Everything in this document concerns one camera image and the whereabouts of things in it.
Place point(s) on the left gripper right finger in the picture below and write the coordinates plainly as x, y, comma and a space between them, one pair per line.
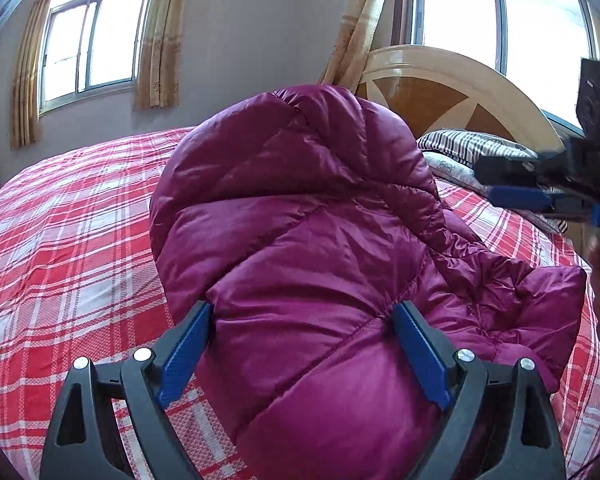
497, 422

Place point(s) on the striped pillow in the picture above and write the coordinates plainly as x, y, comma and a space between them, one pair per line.
467, 147

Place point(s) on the magenta puffer jacket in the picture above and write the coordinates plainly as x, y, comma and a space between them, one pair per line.
304, 216

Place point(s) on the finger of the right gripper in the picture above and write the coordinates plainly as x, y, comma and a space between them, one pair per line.
545, 170
549, 204

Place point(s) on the side window with aluminium frame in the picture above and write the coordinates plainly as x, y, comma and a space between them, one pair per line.
89, 47

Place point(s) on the window behind headboard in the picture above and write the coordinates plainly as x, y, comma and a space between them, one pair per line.
538, 45

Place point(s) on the left beige curtain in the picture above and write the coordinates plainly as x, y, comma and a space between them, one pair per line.
24, 97

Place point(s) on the red plaid bed sheet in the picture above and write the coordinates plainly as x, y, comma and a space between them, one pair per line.
77, 278

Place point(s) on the right beige curtain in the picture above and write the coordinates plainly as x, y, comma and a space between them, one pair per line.
157, 78

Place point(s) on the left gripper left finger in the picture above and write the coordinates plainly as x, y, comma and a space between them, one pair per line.
83, 440

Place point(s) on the beige curtain near headboard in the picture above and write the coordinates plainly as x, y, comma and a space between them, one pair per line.
356, 34

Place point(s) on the wooden bed headboard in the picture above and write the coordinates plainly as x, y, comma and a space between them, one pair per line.
434, 89

